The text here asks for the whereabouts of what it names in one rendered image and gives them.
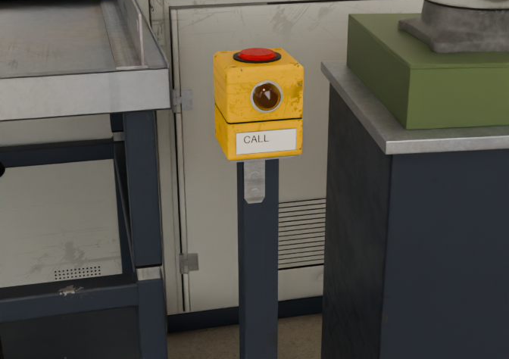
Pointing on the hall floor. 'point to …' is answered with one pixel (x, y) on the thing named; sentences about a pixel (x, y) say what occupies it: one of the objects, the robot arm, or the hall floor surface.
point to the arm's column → (413, 249)
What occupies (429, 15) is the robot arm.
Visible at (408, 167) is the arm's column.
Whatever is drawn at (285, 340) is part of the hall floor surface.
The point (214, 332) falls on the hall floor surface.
